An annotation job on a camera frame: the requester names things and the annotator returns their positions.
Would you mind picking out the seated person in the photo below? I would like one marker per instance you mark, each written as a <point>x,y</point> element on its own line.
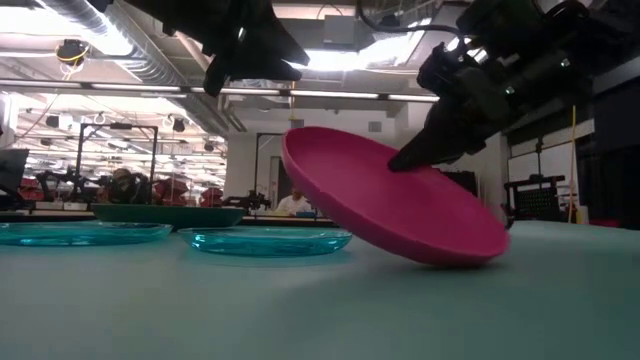
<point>294,204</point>
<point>122,185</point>

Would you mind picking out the clear blue plastic plate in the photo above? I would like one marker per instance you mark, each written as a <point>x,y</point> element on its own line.
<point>265,242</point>
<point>80,234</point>

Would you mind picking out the red bin rack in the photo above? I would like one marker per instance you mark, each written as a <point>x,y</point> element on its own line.
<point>171,190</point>
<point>212,197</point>

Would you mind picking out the black background robot arm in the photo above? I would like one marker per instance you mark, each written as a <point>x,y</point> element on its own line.
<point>70,180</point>
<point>247,201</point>

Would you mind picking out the small wall vent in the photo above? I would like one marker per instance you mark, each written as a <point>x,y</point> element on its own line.
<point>375,126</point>

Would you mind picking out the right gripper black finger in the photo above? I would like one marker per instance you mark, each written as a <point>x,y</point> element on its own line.
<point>435,147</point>

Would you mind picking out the dark computer monitor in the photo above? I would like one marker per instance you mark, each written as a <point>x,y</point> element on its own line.
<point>12,170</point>

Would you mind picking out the long ceiling light strip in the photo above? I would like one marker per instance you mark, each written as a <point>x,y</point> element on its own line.
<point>150,87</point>

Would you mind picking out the dark door frame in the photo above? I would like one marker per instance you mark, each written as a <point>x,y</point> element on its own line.
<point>256,165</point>

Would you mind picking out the opaque magenta plastic plate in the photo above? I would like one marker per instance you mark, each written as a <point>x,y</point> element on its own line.
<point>390,210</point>

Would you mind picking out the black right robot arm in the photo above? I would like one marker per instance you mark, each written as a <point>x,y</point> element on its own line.
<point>550,45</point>

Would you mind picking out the black gantry frame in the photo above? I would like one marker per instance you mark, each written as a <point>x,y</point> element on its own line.
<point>152,155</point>

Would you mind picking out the dark green plastic plate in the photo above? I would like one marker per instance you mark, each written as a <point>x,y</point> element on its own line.
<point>170,216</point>

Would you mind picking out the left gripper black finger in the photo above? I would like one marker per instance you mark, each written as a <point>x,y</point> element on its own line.
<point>270,55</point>
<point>218,72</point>

